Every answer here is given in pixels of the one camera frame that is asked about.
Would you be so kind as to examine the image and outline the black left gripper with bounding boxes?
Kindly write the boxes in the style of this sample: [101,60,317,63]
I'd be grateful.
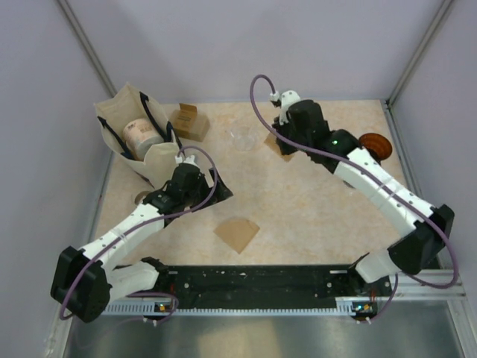
[183,168,232,212]

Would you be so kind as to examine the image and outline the brown paper filter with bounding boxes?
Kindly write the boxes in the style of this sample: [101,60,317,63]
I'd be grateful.
[214,218,260,254]
[264,133,294,162]

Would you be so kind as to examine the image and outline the amber glass coffee dripper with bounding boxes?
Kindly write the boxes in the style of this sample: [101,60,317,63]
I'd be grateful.
[358,133,393,163]

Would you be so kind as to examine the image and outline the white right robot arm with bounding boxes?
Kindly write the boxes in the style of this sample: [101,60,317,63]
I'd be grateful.
[272,91,455,295]

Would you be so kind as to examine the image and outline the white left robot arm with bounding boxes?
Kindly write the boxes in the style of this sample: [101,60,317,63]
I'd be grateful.
[50,163,233,323]

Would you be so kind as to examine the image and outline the clear plastic cup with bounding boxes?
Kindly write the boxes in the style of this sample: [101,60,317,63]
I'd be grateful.
[230,125,256,151]

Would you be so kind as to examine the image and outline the brown cardboard box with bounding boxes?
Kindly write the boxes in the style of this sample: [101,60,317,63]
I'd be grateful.
[171,103,210,142]

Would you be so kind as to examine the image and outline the cream canvas tote bag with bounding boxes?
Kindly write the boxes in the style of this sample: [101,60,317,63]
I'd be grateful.
[95,84,182,189]

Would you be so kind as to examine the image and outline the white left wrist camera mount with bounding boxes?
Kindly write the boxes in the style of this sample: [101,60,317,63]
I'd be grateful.
[174,154,198,167]

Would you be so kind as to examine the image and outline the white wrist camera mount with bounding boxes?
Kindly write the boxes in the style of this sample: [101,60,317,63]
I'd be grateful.
[269,89,301,125]
[174,154,198,167]

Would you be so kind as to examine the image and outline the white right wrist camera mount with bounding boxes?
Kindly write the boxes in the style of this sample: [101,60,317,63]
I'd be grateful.
[269,89,301,125]

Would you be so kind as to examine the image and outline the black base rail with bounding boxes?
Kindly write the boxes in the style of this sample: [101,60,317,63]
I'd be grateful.
[154,265,391,310]

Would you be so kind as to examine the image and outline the right aluminium frame post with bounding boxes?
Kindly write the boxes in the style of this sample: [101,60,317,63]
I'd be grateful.
[385,0,456,110]

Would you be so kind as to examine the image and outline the aluminium frame post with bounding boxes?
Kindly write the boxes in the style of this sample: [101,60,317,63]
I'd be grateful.
[385,0,456,110]
[54,0,117,98]

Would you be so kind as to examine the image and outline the grey slotted cable duct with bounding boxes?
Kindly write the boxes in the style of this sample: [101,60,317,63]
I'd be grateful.
[104,298,378,318]

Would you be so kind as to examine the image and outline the left aluminium frame post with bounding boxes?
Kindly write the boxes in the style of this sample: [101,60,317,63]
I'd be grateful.
[54,0,117,98]

